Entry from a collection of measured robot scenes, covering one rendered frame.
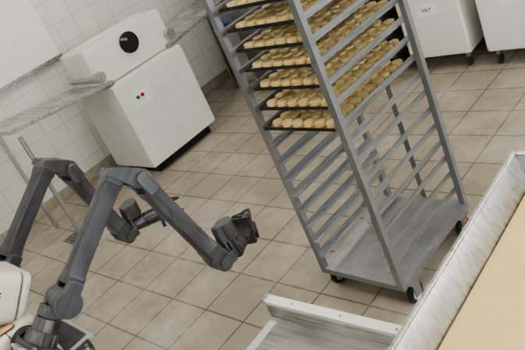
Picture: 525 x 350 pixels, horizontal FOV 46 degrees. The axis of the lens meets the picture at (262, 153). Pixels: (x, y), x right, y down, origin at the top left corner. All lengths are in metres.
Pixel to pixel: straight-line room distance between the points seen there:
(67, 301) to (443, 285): 1.04
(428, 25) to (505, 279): 4.04
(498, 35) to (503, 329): 3.93
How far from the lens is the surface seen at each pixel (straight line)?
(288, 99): 2.63
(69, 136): 5.93
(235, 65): 2.59
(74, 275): 1.73
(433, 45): 5.03
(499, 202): 1.15
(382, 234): 2.64
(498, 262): 1.07
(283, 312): 1.76
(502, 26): 4.74
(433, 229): 3.08
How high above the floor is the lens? 1.95
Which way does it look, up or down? 24 degrees down
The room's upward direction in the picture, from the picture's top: 24 degrees counter-clockwise
